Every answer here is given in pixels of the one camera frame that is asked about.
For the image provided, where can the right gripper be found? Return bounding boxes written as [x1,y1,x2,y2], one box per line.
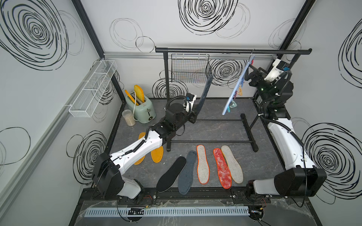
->
[244,64,272,107]

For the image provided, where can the light blue clip hanger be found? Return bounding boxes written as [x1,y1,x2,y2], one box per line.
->
[222,51,255,115]

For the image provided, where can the yellow felt insole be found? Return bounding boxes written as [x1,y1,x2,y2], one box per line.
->
[151,146,164,163]

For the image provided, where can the white orange-edged insole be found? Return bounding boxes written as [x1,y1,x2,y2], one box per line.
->
[197,145,210,185]

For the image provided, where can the dark grey felt insole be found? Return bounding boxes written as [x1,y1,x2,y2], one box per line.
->
[178,151,197,195]

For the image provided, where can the red orange-edged insole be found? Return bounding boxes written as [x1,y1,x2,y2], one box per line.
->
[213,148,232,189]

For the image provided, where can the black foam insole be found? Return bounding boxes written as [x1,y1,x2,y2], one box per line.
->
[156,156,186,193]

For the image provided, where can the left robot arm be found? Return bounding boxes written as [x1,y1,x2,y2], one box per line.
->
[91,93,199,200]

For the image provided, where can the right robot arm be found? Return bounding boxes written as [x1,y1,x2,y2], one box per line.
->
[245,66,327,197]

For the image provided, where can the yellow clothespin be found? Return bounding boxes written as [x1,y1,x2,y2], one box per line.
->
[237,87,243,96]

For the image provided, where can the mint clothespin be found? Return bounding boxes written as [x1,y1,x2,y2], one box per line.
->
[229,100,238,108]

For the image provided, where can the mint green toaster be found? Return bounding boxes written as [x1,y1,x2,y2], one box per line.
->
[125,97,156,124]

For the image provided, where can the black garment rack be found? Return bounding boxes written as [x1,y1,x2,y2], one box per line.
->
[154,47,312,152]

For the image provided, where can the yellow insole in toaster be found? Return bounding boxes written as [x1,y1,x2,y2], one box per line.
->
[134,85,145,103]

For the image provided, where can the orange-yellow insole in toaster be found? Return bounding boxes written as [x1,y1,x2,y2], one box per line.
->
[124,90,141,106]

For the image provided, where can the clear plastic cup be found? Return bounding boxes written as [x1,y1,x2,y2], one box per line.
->
[122,109,136,127]

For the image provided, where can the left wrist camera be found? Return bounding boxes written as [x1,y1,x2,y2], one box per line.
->
[186,93,197,113]

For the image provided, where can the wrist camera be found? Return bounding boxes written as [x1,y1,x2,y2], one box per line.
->
[186,93,197,113]
[264,59,290,82]

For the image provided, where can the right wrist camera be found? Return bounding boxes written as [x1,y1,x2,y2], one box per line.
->
[264,59,290,82]

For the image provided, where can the black wire basket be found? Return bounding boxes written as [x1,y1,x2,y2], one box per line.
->
[171,53,209,84]

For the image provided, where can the white slotted cable duct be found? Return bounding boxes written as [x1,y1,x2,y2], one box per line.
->
[84,206,250,218]

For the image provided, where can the white mesh wall shelf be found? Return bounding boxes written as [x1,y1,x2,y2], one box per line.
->
[69,59,117,118]

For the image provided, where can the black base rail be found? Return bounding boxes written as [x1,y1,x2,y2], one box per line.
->
[81,185,309,205]

